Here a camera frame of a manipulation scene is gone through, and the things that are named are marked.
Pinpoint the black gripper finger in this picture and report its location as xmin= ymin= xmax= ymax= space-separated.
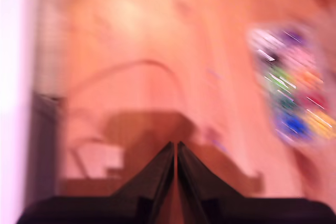
xmin=111 ymin=141 xmax=175 ymax=224
xmin=177 ymin=141 xmax=246 ymax=224

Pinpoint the clear plastic pin box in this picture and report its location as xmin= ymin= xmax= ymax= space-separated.
xmin=245 ymin=20 xmax=336 ymax=153

